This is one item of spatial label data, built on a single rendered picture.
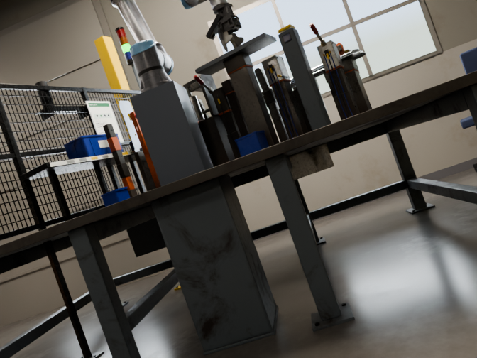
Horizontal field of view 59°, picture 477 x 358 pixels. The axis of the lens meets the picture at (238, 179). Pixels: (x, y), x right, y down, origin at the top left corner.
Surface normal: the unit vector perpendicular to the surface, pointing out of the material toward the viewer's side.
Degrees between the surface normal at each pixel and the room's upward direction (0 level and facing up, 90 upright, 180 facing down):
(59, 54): 90
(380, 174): 90
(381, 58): 90
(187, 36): 90
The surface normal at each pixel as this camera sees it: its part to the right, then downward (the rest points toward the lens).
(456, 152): -0.14, 0.04
